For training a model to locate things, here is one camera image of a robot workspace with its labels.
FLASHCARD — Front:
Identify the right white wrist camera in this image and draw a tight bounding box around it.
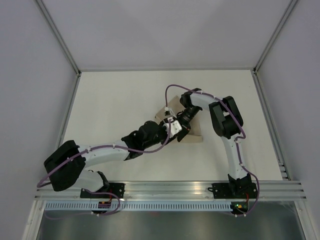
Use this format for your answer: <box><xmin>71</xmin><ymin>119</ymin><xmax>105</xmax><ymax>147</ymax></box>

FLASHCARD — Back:
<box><xmin>164</xmin><ymin>106</ymin><xmax>176</xmax><ymax>119</ymax></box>

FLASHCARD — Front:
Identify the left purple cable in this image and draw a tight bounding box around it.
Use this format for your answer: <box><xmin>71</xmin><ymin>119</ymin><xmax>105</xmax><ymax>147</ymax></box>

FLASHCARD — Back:
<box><xmin>36</xmin><ymin>117</ymin><xmax>176</xmax><ymax>220</ymax></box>

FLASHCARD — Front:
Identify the beige cloth napkin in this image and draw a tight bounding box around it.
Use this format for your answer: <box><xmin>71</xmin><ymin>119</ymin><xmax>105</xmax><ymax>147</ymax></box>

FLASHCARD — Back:
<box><xmin>154</xmin><ymin>95</ymin><xmax>203</xmax><ymax>144</ymax></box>

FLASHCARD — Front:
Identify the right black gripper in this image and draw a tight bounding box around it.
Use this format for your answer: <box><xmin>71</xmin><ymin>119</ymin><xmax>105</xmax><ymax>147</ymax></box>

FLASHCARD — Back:
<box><xmin>172</xmin><ymin>105</ymin><xmax>201</xmax><ymax>142</ymax></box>

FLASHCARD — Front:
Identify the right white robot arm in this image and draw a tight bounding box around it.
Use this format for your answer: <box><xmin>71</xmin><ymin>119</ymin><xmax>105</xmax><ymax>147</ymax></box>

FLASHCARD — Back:
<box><xmin>176</xmin><ymin>88</ymin><xmax>259</xmax><ymax>199</ymax></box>

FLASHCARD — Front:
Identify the white slotted cable duct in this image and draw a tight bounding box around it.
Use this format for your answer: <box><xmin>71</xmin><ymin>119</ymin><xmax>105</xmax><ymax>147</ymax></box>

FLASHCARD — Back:
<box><xmin>45</xmin><ymin>200</ymin><xmax>232</xmax><ymax>212</ymax></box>

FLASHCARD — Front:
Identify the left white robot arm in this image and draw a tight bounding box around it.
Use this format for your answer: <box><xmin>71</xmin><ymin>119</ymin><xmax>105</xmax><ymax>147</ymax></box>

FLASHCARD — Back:
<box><xmin>44</xmin><ymin>117</ymin><xmax>191</xmax><ymax>198</ymax></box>

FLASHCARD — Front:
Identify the right aluminium frame post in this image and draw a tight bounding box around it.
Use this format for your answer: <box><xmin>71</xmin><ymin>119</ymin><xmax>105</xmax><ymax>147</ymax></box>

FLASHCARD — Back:
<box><xmin>252</xmin><ymin>0</ymin><xmax>300</xmax><ymax>75</ymax></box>

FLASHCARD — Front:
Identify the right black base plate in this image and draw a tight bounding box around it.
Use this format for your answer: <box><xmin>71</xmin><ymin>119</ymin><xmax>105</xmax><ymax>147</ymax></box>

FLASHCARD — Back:
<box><xmin>207</xmin><ymin>182</ymin><xmax>258</xmax><ymax>200</ymax></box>

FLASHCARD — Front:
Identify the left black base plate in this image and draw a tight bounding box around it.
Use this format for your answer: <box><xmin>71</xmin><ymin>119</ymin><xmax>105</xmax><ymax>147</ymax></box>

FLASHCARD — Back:
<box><xmin>80</xmin><ymin>182</ymin><xmax>125</xmax><ymax>199</ymax></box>

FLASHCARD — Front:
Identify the aluminium front rail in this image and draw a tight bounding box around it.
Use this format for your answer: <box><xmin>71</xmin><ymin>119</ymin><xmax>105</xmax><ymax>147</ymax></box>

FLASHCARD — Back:
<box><xmin>34</xmin><ymin>180</ymin><xmax>307</xmax><ymax>201</ymax></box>

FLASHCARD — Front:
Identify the aluminium frame post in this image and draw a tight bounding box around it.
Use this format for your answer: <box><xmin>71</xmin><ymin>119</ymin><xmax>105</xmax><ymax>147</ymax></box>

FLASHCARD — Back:
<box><xmin>252</xmin><ymin>0</ymin><xmax>300</xmax><ymax>75</ymax></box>
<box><xmin>33</xmin><ymin>0</ymin><xmax>81</xmax><ymax>76</ymax></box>

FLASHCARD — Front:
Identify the left aluminium frame post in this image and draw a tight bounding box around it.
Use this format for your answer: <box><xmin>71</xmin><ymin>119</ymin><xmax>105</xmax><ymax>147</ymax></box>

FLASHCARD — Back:
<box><xmin>33</xmin><ymin>0</ymin><xmax>81</xmax><ymax>76</ymax></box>

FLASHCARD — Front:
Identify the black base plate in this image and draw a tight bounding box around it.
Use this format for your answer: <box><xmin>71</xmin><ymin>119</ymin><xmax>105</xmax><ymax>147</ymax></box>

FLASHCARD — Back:
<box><xmin>80</xmin><ymin>182</ymin><xmax>125</xmax><ymax>199</ymax></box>
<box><xmin>207</xmin><ymin>182</ymin><xmax>258</xmax><ymax>200</ymax></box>

